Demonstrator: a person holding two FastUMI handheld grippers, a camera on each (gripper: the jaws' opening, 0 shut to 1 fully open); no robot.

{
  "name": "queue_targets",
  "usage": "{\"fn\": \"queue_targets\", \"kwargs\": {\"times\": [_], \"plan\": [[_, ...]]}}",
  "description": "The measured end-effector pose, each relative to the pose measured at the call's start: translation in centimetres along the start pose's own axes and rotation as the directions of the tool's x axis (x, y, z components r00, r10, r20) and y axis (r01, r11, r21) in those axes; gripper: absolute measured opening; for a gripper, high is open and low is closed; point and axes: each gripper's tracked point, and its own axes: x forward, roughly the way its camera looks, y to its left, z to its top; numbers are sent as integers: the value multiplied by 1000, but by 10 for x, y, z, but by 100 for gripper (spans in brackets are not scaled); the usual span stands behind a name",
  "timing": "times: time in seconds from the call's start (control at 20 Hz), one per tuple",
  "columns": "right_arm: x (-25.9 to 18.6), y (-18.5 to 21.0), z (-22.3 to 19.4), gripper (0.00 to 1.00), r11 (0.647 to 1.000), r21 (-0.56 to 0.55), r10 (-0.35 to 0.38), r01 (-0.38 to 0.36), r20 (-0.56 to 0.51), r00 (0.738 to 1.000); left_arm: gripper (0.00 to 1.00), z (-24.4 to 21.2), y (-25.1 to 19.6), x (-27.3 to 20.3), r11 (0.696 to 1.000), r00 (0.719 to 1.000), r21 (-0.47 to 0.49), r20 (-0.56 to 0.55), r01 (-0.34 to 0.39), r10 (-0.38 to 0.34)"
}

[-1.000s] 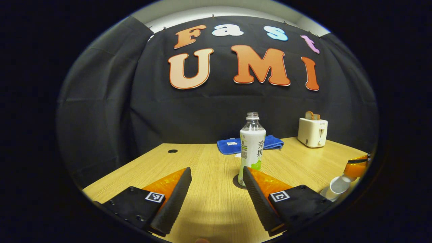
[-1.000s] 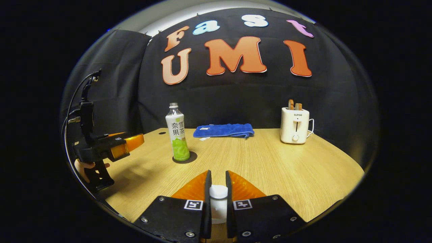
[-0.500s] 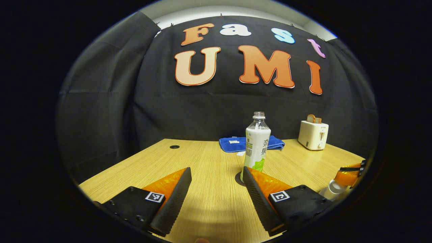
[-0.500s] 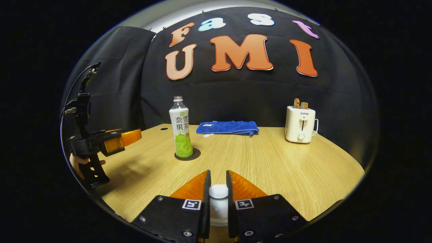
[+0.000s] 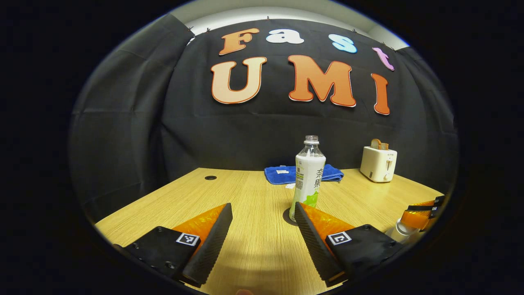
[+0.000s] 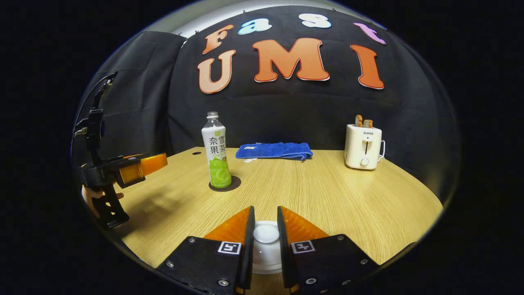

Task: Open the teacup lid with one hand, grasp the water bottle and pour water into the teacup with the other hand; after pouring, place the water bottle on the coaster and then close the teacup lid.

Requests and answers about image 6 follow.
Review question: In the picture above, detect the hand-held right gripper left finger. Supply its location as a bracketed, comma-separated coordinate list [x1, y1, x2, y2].
[157, 206, 255, 295]

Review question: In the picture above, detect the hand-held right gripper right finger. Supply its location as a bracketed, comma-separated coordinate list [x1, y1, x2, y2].
[277, 206, 379, 295]

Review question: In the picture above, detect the dark round coaster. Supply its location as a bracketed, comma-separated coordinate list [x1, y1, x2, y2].
[209, 175, 242, 192]

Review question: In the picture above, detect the clear plastic water bottle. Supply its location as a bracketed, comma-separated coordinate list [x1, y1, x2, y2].
[201, 111, 232, 189]

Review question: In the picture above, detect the black backdrop cloth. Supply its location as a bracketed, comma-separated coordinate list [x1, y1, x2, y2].
[72, 5, 459, 193]

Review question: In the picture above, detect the blue towel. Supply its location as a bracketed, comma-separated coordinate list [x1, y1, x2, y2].
[235, 142, 314, 161]

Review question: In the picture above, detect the cream toaster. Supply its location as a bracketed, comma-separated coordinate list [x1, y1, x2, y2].
[344, 124, 382, 170]

